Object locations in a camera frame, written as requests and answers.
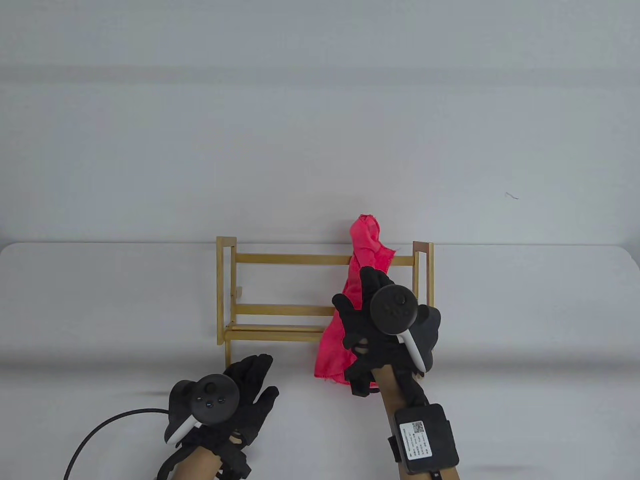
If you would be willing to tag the person's left hand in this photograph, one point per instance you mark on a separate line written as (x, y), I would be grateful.
(255, 400)

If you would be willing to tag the person's right hand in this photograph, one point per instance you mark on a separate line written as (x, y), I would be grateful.
(360, 330)

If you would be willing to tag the wooden book rack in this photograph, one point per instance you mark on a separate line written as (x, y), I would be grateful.
(280, 310)

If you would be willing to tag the red square towel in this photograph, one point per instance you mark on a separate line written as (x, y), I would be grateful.
(367, 245)

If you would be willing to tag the person's right forearm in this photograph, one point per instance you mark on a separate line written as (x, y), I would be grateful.
(391, 392)

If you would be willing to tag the person's left forearm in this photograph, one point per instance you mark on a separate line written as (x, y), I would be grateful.
(197, 465)

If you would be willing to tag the black and white left controller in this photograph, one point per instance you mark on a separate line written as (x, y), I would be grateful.
(215, 397)

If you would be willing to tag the black and white controller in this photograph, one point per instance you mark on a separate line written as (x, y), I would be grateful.
(395, 309)
(215, 397)

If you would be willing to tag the black and white right controller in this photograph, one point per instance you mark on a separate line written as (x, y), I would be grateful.
(395, 309)

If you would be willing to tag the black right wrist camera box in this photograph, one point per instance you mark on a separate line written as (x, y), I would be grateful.
(425, 440)

